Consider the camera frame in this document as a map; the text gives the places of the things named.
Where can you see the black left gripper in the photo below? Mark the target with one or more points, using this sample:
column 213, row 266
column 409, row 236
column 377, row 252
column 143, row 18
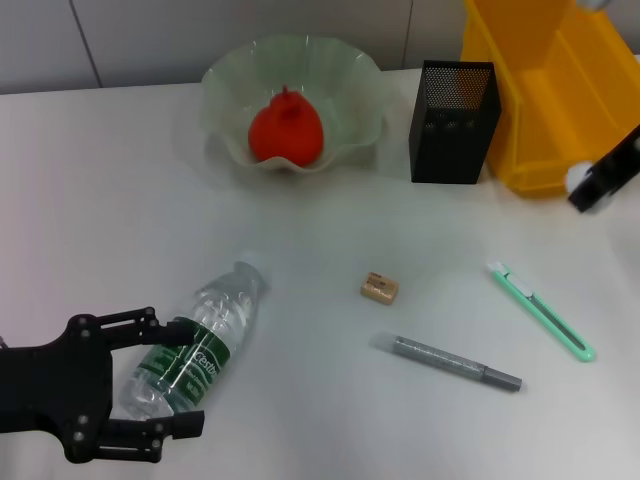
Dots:
column 55, row 390

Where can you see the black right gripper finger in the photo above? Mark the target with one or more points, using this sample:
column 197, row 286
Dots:
column 607, row 175

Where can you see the clear water bottle green label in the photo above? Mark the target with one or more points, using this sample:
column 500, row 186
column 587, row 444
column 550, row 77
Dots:
column 220, row 315

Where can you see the green utility knife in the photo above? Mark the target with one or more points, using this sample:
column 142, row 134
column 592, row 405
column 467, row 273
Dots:
column 545, row 315

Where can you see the beige eraser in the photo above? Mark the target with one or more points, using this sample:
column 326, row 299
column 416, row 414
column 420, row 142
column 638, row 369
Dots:
column 379, row 288

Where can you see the orange fruit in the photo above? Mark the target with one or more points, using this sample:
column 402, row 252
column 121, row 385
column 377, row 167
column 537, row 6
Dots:
column 287, row 132

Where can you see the black mesh pen holder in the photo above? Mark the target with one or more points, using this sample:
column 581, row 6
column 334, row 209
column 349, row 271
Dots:
column 450, row 135

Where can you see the grey marker pen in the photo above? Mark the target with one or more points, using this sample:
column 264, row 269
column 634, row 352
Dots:
column 445, row 360

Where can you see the green glass fruit bowl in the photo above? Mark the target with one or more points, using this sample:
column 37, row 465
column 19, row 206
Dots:
column 350, row 100

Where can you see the yellow plastic bin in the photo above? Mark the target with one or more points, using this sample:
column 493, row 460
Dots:
column 565, row 100

